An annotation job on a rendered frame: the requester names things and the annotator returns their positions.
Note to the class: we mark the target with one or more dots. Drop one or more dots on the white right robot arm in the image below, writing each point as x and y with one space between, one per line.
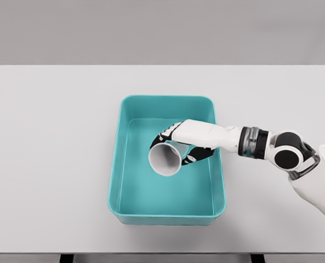
285 150

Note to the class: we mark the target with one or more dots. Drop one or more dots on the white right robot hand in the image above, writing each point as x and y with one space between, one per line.
195 132

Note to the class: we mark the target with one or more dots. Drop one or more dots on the teal plastic basket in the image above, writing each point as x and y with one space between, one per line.
166 197

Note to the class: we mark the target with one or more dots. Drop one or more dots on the white paper cup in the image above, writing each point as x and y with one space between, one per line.
166 159

